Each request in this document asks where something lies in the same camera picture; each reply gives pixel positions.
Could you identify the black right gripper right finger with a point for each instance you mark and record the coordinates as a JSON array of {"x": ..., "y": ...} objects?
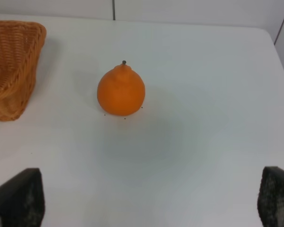
[{"x": 270, "y": 202}]

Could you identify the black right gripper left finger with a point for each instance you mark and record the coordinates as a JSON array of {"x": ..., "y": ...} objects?
[{"x": 22, "y": 202}]

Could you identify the orange with stem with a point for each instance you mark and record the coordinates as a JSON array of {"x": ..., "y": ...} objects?
[{"x": 121, "y": 91}]

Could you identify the orange wicker basket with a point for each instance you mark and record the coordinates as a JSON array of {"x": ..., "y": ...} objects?
[{"x": 20, "y": 47}]

